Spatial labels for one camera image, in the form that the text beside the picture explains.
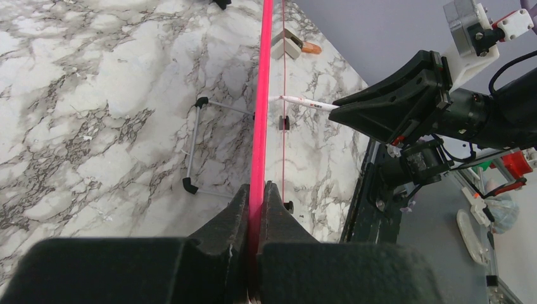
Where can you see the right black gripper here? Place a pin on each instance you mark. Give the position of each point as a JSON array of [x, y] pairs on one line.
[[403, 107]]

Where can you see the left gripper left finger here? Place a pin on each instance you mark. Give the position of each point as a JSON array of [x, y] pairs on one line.
[[209, 266]]

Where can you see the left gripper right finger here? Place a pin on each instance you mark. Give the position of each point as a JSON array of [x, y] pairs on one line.
[[293, 267]]

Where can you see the red white marker pen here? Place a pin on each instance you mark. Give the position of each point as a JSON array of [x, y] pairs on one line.
[[305, 102]]

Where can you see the red framed whiteboard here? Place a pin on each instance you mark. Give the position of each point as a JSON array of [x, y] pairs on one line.
[[261, 109]]

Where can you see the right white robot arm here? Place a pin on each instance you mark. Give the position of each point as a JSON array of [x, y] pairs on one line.
[[505, 118]]

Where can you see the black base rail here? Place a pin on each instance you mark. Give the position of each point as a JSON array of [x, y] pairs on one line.
[[365, 221]]

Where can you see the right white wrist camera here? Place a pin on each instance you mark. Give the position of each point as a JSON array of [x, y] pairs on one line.
[[475, 36]]

